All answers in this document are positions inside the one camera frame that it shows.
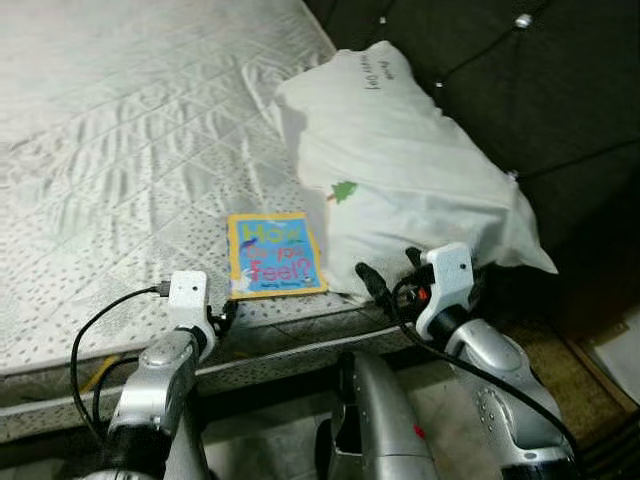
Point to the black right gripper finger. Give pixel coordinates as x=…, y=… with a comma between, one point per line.
x=413, y=257
x=372, y=282

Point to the yellow blue children's book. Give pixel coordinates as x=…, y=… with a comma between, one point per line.
x=275, y=255

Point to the white pillow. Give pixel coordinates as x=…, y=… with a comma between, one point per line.
x=400, y=170

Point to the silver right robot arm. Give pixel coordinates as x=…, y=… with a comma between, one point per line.
x=500, y=370

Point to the silver robot left leg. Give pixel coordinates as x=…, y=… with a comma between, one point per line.
x=192, y=455

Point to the silver robot leg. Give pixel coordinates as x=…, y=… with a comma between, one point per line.
x=192, y=455
x=385, y=430

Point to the silver robot right leg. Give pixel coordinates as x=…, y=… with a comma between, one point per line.
x=385, y=430

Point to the brown rug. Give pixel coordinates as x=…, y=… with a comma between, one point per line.
x=560, y=370

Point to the dark tufted headboard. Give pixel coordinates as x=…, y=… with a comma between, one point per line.
x=540, y=90

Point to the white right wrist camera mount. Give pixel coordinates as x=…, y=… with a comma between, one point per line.
x=448, y=275

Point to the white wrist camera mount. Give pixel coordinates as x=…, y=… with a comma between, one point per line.
x=187, y=292
x=448, y=275

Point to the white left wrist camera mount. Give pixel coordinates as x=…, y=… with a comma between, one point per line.
x=187, y=292

